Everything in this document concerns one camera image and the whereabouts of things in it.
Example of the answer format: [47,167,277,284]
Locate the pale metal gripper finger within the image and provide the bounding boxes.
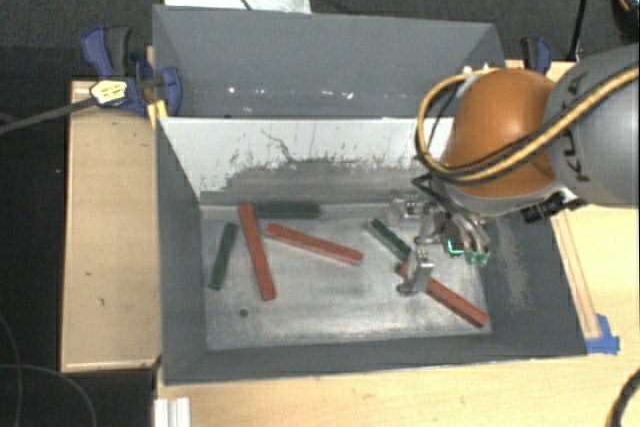
[388,197,427,223]
[396,248,436,298]

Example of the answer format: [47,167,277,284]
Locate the dark green flat block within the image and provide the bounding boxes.
[208,221,240,292]
[367,217,414,263]
[252,200,322,221]

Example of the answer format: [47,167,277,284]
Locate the red-brown flat block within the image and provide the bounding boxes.
[264,222,365,268]
[397,261,491,330]
[236,202,278,303]

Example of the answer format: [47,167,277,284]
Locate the grey metal bin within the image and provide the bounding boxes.
[151,3,589,386]

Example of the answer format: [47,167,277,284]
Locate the pale wood board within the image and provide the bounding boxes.
[60,77,164,374]

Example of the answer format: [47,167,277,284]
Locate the black cylinder on white bracket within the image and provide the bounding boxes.
[519,188,587,224]

